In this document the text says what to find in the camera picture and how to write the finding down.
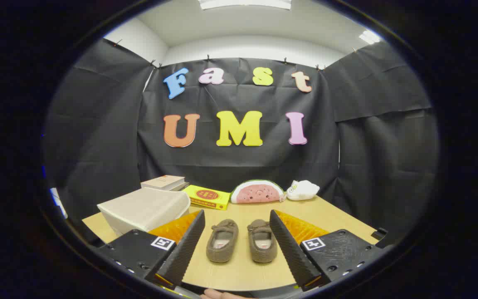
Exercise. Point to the ceiling light panel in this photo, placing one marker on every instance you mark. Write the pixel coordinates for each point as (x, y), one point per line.
(369, 37)
(243, 3)

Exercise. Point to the watermelon slice plush toy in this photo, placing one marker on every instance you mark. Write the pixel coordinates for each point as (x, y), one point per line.
(255, 193)

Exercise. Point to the black backdrop cloth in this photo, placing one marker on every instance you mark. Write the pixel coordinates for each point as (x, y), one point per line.
(239, 162)

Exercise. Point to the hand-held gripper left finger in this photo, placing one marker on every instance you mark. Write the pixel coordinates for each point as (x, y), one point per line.
(185, 249)

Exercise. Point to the white plush toy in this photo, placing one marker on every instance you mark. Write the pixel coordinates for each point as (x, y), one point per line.
(305, 191)

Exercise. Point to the cream fabric storage box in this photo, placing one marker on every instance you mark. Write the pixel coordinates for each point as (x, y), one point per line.
(143, 207)

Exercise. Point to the grey book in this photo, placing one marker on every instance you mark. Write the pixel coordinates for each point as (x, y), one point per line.
(182, 186)

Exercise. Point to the yellow book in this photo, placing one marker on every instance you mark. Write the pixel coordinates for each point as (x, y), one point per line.
(193, 193)

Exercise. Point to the beige book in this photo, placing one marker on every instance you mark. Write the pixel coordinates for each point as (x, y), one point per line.
(162, 181)

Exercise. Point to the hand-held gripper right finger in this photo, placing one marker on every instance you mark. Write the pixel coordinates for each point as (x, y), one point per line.
(291, 253)

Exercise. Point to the computer screen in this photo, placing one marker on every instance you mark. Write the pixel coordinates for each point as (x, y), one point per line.
(58, 203)

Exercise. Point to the brown fuzzy slipper shoe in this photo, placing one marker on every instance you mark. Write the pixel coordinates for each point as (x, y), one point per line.
(224, 226)
(259, 227)

